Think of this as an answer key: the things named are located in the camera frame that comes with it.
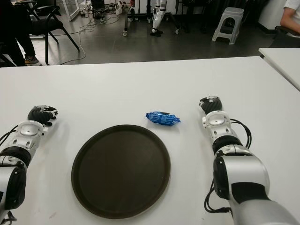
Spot left robot hand black glove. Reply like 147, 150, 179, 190
27, 105, 59, 128

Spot right robot hand black glove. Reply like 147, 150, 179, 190
199, 95, 224, 116

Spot blue Oreo cookie packet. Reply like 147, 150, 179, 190
145, 111, 182, 128

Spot white neighbouring table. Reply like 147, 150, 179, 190
258, 47, 300, 92

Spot person in black trousers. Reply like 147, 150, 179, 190
0, 0, 42, 68

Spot black metal-legged chair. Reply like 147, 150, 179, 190
17, 0, 80, 66

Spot grey plastic stool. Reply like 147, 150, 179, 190
212, 7, 244, 45

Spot black padded chair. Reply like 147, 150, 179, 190
269, 25, 300, 49

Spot round dark brown tray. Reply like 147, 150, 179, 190
71, 124, 172, 220

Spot white humanoid robot leg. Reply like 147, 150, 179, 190
150, 0, 168, 37

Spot white framed panel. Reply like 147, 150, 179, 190
63, 0, 82, 22

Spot person in white shirt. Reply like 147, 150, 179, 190
280, 0, 300, 31

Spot small white bag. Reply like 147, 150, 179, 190
114, 0, 124, 15

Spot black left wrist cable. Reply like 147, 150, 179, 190
0, 125, 20, 147

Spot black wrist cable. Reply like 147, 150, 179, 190
231, 118, 253, 149
0, 125, 20, 147

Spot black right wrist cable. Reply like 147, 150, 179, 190
231, 118, 253, 149

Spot white floor cable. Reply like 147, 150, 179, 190
49, 14, 86, 66

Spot black right elbow cable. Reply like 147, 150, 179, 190
204, 180, 233, 214

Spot tangled floor cables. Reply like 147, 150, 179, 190
92, 3, 118, 25

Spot black wheeled metal frame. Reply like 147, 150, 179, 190
121, 0, 181, 37

